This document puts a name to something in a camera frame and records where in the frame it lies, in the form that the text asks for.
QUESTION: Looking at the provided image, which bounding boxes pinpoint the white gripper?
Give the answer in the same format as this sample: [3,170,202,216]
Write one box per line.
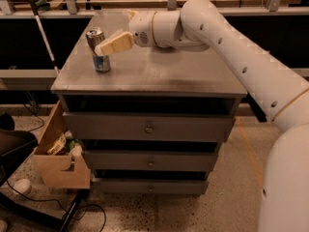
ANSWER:
[95,10,155,56]

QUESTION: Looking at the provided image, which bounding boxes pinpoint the silver blue redbull can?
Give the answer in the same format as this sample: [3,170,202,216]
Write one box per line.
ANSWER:
[86,27,111,73]

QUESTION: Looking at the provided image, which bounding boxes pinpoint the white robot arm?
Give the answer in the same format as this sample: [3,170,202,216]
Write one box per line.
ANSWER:
[95,0,309,232]

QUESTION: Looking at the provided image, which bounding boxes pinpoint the white stick pole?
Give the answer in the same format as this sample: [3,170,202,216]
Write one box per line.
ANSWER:
[28,0,60,76]

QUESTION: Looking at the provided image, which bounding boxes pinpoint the grey drawer cabinet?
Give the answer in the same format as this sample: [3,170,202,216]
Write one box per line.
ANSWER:
[50,11,248,196]

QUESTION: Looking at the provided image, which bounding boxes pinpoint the top grey drawer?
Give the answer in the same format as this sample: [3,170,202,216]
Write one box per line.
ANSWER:
[63,112,235,142]

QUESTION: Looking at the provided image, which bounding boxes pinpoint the grey drawer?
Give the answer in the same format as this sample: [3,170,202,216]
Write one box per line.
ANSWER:
[63,112,235,142]
[84,150,217,172]
[92,178,209,195]

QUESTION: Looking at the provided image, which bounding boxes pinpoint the snack packages in crate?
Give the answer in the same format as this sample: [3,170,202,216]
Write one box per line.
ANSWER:
[46,130,83,157]

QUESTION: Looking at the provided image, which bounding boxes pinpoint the middle grey drawer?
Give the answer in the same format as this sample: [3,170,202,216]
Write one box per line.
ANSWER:
[84,150,217,172]

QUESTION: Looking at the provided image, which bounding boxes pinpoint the wooden crate box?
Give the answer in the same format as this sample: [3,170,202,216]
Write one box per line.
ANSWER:
[34,102,91,189]

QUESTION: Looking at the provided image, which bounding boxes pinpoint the bottom grey drawer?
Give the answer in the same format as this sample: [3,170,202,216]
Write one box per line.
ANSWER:
[92,178,209,195]

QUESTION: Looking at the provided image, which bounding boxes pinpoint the black office chair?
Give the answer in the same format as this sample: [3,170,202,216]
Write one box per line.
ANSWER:
[0,112,90,232]

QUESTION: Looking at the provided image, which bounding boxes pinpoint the white round floor cap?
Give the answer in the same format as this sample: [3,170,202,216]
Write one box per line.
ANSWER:
[14,179,32,195]

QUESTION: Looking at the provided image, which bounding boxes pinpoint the black floor cable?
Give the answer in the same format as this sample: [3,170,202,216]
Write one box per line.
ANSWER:
[0,164,107,232]

